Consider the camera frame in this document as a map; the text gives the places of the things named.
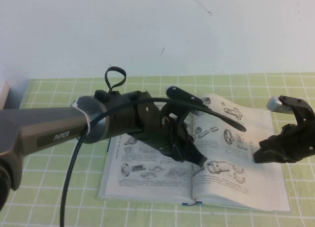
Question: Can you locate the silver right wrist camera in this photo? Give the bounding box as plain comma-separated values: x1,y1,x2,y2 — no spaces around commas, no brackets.
267,95,311,126

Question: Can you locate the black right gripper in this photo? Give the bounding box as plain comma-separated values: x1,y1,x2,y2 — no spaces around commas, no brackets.
252,121,315,164

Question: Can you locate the flat black cable loop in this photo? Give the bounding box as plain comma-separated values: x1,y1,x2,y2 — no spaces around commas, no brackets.
104,66,128,95

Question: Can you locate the green checked tablecloth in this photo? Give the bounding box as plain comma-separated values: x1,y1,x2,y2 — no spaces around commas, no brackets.
0,73,315,227

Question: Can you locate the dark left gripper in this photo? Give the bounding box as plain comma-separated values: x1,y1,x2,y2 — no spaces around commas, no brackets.
157,113,210,167

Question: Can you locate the beige board panel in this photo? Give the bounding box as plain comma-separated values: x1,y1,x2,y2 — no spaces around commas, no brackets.
0,80,11,112

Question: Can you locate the thick black round cable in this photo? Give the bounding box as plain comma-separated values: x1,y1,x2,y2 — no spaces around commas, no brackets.
58,97,248,227

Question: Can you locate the technical book with drawings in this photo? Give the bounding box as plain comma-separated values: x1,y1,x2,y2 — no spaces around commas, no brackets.
97,93,292,208

